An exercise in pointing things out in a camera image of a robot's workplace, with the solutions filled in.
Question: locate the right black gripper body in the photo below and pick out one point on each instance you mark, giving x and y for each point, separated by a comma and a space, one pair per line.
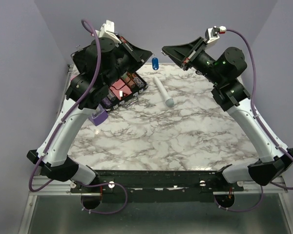
202, 62

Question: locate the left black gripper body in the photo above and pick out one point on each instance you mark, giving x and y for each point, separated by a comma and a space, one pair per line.
125, 61

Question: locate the blue key tag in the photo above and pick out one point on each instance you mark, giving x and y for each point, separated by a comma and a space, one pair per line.
155, 63

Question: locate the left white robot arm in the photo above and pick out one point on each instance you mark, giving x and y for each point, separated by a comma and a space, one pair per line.
52, 154

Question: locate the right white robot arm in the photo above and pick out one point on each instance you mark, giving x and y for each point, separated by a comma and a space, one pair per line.
275, 156

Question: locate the black poker chip case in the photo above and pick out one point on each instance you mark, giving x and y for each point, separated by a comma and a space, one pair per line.
124, 87

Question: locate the white microphone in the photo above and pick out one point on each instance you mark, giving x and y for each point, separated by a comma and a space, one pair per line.
168, 100

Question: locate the purple metronome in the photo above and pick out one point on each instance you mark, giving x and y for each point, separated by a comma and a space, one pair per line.
98, 118

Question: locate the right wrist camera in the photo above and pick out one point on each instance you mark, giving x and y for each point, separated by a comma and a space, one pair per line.
212, 35

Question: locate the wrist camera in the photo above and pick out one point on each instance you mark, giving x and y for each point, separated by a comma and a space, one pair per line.
212, 35
107, 30

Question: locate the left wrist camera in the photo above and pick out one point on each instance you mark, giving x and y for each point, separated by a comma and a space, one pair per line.
107, 30

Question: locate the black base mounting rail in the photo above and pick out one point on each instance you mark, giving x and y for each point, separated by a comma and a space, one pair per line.
117, 186

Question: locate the aluminium frame profile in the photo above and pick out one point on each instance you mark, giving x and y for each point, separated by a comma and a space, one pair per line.
52, 189

